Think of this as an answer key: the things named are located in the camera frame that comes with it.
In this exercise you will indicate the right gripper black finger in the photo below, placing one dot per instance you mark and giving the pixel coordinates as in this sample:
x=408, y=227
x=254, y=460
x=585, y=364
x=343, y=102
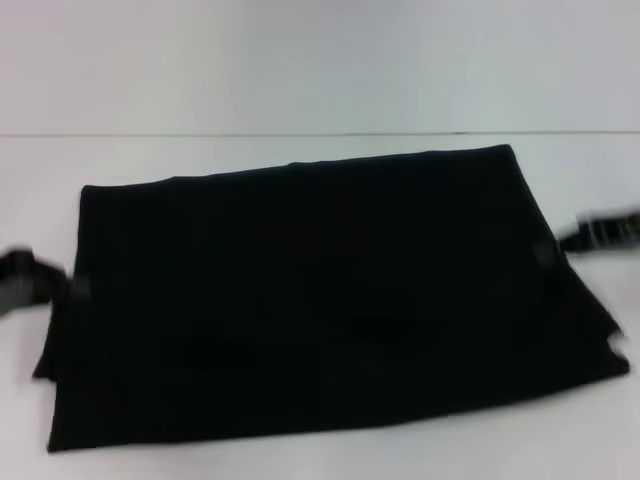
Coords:
x=600, y=235

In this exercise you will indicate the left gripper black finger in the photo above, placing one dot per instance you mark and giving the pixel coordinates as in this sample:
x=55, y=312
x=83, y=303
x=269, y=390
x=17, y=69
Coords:
x=22, y=297
x=35, y=265

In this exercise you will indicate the black t-shirt with FREE print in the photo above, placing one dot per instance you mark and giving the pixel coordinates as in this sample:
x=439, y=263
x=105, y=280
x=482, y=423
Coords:
x=300, y=300

